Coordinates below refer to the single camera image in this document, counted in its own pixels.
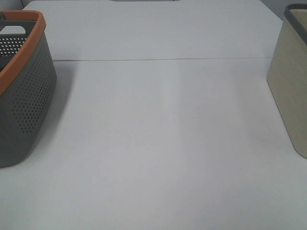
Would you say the grey perforated basket orange rim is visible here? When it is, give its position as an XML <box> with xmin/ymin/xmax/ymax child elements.
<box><xmin>0</xmin><ymin>10</ymin><xmax>57</xmax><ymax>168</ymax></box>

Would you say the beige bin grey rim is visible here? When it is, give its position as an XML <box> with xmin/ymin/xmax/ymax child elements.
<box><xmin>267</xmin><ymin>3</ymin><xmax>307</xmax><ymax>157</ymax></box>

